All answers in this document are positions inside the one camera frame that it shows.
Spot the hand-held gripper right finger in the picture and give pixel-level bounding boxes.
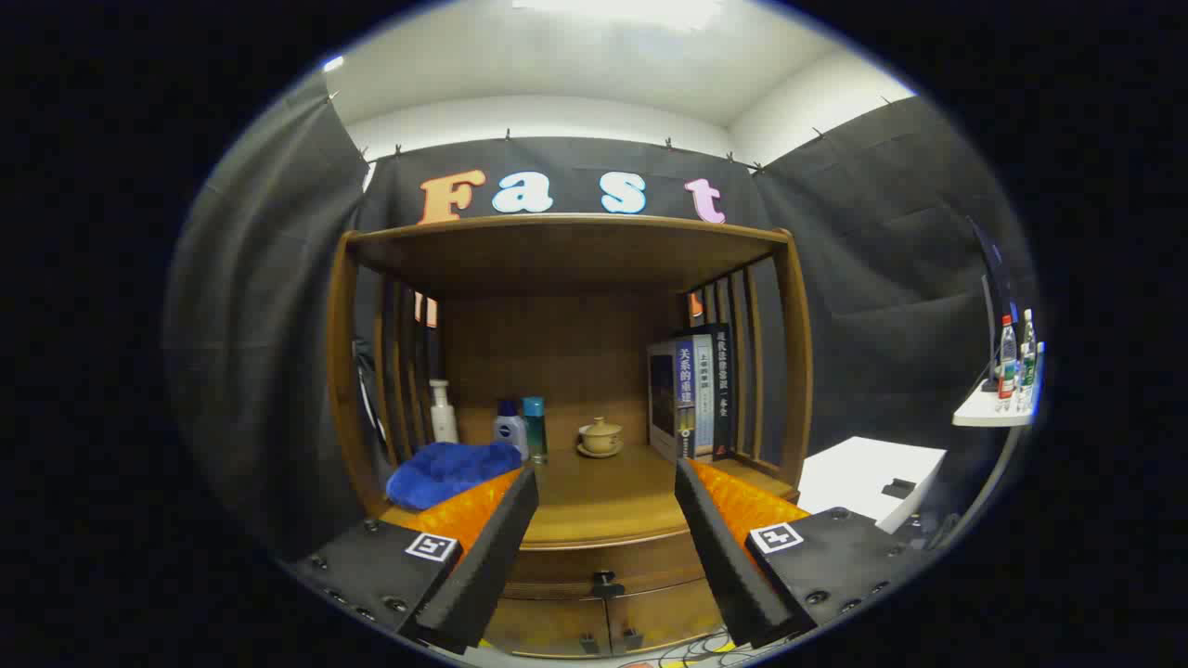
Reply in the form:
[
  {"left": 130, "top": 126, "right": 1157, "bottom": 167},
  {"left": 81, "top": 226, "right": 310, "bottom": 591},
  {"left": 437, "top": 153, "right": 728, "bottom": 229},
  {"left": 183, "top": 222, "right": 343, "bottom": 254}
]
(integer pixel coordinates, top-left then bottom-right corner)
[{"left": 674, "top": 457, "right": 929, "bottom": 650}]

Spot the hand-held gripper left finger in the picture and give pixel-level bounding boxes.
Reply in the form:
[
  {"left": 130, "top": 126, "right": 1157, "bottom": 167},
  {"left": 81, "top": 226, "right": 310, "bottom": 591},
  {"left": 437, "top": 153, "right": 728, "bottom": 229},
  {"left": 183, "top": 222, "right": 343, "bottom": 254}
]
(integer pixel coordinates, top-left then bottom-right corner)
[{"left": 295, "top": 464, "right": 540, "bottom": 656}]

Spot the wooden cabinet door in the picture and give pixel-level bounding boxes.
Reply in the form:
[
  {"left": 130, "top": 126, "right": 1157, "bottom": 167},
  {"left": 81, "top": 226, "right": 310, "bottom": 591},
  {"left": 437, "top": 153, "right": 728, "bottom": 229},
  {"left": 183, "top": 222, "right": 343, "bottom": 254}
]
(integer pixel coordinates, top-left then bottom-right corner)
[
  {"left": 483, "top": 597, "right": 611, "bottom": 658},
  {"left": 608, "top": 580, "right": 730, "bottom": 653}
]

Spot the wooden countertop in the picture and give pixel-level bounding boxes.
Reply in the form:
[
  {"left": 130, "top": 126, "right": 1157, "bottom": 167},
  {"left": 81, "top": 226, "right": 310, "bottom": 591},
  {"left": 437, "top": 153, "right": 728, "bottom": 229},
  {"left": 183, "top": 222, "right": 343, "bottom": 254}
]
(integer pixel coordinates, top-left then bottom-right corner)
[{"left": 381, "top": 443, "right": 799, "bottom": 550}]

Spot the wooden cabinet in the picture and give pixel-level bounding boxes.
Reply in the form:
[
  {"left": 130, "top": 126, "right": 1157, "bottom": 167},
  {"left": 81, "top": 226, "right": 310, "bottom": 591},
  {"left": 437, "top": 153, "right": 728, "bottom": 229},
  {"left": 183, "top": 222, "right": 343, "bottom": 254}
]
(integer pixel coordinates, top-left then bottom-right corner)
[{"left": 327, "top": 213, "right": 814, "bottom": 660}]

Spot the blue towel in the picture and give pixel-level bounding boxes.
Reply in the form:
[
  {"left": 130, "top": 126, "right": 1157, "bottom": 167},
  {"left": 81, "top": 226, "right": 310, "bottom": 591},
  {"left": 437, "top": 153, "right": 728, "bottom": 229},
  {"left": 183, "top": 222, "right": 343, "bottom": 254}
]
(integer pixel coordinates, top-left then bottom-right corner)
[{"left": 385, "top": 441, "right": 523, "bottom": 512}]

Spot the white lotion bottle blue cap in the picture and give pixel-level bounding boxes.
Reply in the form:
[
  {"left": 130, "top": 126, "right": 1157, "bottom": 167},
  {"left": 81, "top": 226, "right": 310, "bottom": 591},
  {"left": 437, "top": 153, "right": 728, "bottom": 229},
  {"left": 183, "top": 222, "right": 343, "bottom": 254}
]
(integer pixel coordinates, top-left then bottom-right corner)
[{"left": 492, "top": 399, "right": 530, "bottom": 462}]

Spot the teal clear bottle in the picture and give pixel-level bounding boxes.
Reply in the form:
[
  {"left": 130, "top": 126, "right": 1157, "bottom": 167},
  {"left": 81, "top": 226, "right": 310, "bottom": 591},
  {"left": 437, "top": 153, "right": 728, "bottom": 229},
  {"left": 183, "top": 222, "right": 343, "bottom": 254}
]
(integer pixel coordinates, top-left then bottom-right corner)
[{"left": 522, "top": 396, "right": 549, "bottom": 463}]

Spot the white pump bottle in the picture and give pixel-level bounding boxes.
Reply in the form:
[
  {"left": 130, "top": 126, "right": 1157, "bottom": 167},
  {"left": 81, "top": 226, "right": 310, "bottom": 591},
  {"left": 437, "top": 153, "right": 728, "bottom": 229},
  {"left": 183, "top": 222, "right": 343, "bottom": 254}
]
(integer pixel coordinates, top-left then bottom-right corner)
[{"left": 429, "top": 379, "right": 460, "bottom": 444}]

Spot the pale spine book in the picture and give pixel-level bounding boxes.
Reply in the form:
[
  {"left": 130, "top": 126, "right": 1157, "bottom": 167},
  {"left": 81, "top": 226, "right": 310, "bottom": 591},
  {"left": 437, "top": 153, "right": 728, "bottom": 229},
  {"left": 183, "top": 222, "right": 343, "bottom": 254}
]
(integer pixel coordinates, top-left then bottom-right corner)
[{"left": 691, "top": 332, "right": 717, "bottom": 460}]

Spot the beige lidded teacup with saucer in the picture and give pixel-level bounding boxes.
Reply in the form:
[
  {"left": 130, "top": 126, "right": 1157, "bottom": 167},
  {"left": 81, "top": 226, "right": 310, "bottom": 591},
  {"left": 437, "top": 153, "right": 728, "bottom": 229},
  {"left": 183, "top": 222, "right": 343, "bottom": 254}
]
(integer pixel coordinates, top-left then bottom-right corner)
[{"left": 576, "top": 417, "right": 625, "bottom": 459}]

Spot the grey book blue spine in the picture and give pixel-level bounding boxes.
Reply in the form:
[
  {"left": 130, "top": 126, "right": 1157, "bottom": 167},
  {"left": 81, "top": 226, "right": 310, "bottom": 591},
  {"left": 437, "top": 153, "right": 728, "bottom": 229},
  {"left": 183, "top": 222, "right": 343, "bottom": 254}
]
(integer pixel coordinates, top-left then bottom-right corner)
[{"left": 647, "top": 336, "right": 697, "bottom": 463}]

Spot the black spine book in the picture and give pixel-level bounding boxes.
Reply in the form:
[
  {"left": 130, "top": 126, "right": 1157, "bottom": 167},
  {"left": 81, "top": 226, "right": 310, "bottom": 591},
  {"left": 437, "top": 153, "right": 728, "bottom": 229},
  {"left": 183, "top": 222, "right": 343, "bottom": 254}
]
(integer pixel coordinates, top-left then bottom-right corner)
[{"left": 710, "top": 323, "right": 736, "bottom": 457}]

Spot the green label water bottle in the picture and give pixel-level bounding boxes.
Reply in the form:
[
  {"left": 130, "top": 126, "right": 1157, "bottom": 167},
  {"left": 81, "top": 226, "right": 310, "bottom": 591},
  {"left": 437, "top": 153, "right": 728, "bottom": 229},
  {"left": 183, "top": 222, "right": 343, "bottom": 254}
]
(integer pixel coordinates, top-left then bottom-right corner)
[{"left": 1019, "top": 309, "right": 1038, "bottom": 409}]

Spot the black cable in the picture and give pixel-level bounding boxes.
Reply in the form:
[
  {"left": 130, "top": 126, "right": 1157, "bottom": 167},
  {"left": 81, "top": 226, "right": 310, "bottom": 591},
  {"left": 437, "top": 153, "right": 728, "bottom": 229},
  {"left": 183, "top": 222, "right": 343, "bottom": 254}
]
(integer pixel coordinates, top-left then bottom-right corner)
[{"left": 353, "top": 339, "right": 395, "bottom": 465}]

